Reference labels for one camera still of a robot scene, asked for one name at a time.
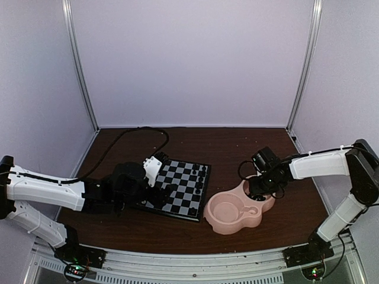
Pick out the right aluminium frame post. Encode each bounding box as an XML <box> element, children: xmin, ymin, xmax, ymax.
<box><xmin>286</xmin><ymin>0</ymin><xmax>323</xmax><ymax>133</ymax></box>

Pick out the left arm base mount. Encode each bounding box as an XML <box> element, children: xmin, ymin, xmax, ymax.
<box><xmin>54</xmin><ymin>246</ymin><xmax>106</xmax><ymax>269</ymax></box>

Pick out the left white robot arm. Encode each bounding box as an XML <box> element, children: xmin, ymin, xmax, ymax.
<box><xmin>1</xmin><ymin>156</ymin><xmax>176</xmax><ymax>263</ymax></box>

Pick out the black and white chessboard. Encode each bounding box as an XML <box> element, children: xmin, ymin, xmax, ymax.
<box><xmin>133</xmin><ymin>160</ymin><xmax>211</xmax><ymax>222</ymax></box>

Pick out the front aluminium rail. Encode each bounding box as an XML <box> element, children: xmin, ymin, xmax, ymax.
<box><xmin>29</xmin><ymin>230</ymin><xmax>361</xmax><ymax>284</ymax></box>

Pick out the aluminium frame post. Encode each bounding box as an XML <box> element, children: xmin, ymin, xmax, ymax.
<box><xmin>286</xmin><ymin>0</ymin><xmax>323</xmax><ymax>133</ymax></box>
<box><xmin>62</xmin><ymin>0</ymin><xmax>99</xmax><ymax>133</ymax></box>

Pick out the pink double pet bowl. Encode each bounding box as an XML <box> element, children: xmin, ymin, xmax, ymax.
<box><xmin>203</xmin><ymin>180</ymin><xmax>275</xmax><ymax>235</ymax></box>

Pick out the pile of black chess pieces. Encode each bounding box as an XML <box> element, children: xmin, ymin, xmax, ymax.
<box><xmin>250</xmin><ymin>194</ymin><xmax>266</xmax><ymax>202</ymax></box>

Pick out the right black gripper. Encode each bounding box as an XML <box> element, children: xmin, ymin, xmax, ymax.
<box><xmin>249</xmin><ymin>172</ymin><xmax>282</xmax><ymax>196</ymax></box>

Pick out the left aluminium frame post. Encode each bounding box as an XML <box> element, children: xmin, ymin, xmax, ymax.
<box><xmin>62</xmin><ymin>0</ymin><xmax>99</xmax><ymax>133</ymax></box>

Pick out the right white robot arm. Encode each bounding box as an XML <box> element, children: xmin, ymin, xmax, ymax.
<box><xmin>247</xmin><ymin>139</ymin><xmax>378</xmax><ymax>262</ymax></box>

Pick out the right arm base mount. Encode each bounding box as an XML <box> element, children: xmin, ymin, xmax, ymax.
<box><xmin>282</xmin><ymin>244</ymin><xmax>335</xmax><ymax>267</ymax></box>

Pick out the left black cable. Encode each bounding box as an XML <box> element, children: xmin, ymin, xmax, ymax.
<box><xmin>68</xmin><ymin>126</ymin><xmax>169</xmax><ymax>181</ymax></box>

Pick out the black king chess piece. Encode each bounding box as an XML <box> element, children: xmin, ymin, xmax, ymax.
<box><xmin>195</xmin><ymin>186</ymin><xmax>201</xmax><ymax>195</ymax></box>

